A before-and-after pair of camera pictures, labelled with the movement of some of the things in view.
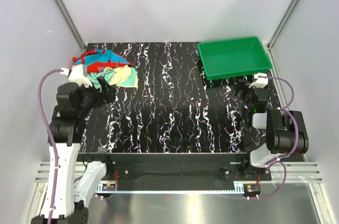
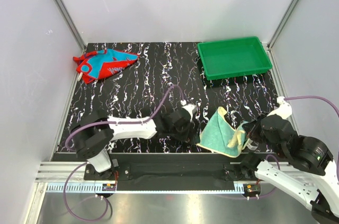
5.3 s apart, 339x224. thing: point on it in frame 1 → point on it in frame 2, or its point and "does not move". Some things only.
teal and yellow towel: (121, 75) → (219, 136)
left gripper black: (107, 96) → (189, 136)
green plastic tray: (233, 57) does not move
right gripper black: (243, 86) → (250, 128)
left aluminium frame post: (74, 31) does not move
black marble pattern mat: (173, 109) does not move
